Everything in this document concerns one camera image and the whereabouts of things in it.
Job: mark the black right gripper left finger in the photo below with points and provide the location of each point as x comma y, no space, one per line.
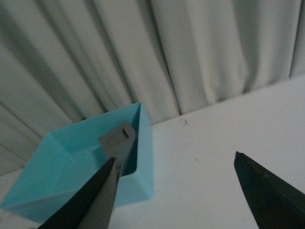
91,207

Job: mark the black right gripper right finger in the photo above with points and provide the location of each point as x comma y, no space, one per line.
274,203

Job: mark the gray cube with rectangular slot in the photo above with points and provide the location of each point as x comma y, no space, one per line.
121,143

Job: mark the light blue plastic box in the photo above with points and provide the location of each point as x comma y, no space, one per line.
68,157

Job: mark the white pleated curtain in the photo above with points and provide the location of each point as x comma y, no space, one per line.
63,61

